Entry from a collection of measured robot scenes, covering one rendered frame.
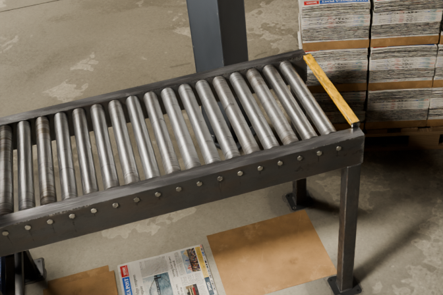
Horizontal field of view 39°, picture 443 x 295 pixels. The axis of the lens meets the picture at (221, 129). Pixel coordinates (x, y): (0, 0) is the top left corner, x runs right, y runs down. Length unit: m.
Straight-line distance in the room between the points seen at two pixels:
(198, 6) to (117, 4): 1.91
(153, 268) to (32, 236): 0.87
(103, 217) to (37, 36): 2.69
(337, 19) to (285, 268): 1.06
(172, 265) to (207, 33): 1.03
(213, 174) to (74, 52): 2.43
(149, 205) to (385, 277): 1.12
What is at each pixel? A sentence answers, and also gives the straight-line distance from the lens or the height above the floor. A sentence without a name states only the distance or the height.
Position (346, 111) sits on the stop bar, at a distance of 2.09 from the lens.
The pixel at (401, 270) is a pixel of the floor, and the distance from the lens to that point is 2.70.
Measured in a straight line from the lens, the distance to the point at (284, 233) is 2.79.
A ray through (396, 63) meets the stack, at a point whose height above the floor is 0.52.
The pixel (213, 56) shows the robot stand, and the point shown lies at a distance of 2.91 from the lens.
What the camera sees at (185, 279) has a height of 0.01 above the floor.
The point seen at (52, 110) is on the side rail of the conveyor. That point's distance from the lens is 2.31.
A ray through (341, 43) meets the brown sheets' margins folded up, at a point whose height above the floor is 0.63.
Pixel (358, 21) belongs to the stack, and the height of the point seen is 0.74.
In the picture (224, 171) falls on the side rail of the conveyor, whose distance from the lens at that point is 1.92.
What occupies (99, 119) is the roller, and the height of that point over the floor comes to 0.80.
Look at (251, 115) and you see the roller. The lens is 2.12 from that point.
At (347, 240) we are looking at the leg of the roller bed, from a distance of 2.37.
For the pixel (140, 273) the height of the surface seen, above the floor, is 0.01.
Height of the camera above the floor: 2.11
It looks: 39 degrees down
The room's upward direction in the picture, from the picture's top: 7 degrees counter-clockwise
